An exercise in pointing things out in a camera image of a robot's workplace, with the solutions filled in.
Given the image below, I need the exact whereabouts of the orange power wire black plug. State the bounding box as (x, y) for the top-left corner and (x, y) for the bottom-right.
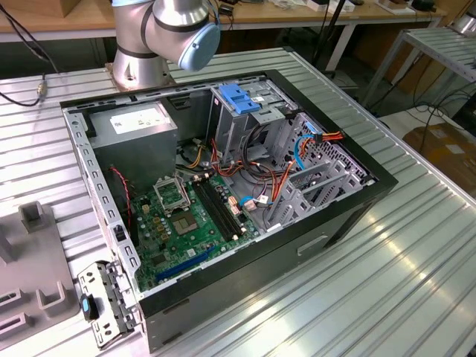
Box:
(313, 129), (346, 146)

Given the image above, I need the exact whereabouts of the metal disk bay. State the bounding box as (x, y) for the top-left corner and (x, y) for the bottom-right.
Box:
(262, 158), (367, 234)

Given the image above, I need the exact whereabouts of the black RAM slot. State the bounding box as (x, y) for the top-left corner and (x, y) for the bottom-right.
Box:
(192, 180), (231, 242)
(196, 178), (236, 241)
(207, 176), (247, 234)
(202, 177), (241, 236)

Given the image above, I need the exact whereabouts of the metal optical drive cage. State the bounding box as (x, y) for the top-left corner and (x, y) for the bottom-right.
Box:
(206, 76), (298, 164)

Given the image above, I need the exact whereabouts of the CPU socket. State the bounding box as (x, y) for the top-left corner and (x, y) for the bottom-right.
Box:
(169, 208), (200, 237)

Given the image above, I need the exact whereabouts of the metal socket cover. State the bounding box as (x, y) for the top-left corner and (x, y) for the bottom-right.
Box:
(152, 176), (191, 216)

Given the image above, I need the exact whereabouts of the blue drive bay latch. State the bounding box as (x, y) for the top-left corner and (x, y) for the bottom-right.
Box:
(218, 83), (261, 116)

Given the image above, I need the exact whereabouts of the green motherboard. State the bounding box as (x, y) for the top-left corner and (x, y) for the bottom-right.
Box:
(129, 173), (261, 293)

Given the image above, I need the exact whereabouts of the blue expansion slot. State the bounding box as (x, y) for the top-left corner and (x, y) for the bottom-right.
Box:
(155, 245), (216, 283)

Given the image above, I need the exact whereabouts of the grey power supply unit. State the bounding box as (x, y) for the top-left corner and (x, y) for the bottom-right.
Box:
(87, 100), (179, 194)

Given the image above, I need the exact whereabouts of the black open PC case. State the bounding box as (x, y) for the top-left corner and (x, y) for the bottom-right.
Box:
(59, 68), (399, 354)

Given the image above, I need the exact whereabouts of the wooden desk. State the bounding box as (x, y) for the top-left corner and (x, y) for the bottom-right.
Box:
(0, 0), (447, 71)

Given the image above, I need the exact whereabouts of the black latch with blue button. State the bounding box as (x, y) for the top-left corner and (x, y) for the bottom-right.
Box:
(80, 293), (100, 321)

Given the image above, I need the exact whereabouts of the white power adapter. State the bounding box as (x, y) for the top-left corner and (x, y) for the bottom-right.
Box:
(306, 0), (358, 13)

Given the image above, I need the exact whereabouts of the brown cardboard box with label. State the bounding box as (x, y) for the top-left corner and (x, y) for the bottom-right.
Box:
(403, 124), (476, 187)

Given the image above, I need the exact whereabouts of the grey parts rack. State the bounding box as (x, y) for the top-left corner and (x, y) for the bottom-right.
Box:
(0, 200), (81, 345)

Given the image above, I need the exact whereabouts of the metal slat table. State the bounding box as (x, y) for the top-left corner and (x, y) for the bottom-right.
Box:
(362, 28), (476, 109)

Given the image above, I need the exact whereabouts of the plain cardboard box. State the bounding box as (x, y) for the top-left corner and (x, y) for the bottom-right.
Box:
(59, 0), (82, 19)

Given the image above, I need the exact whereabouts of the silver metal cylinder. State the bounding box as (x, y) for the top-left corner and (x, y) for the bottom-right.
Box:
(449, 10), (476, 36)

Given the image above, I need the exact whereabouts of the orange red wire bundle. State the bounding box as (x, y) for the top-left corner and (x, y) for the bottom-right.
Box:
(210, 138), (246, 179)

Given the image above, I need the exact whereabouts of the yellow wire bundle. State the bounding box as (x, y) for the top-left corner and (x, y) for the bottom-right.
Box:
(185, 144), (206, 169)

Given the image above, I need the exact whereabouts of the blue data wire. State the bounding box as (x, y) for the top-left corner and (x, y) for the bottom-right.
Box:
(292, 133), (317, 174)

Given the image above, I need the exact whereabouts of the red black fan wire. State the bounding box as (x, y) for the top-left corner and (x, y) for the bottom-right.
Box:
(109, 166), (134, 231)

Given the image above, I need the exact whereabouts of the metal expansion slot bracket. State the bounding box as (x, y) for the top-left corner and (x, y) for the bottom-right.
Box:
(77, 260), (144, 350)

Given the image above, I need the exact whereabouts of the black cable with metal connector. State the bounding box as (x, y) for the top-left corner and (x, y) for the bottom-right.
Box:
(0, 72), (48, 109)

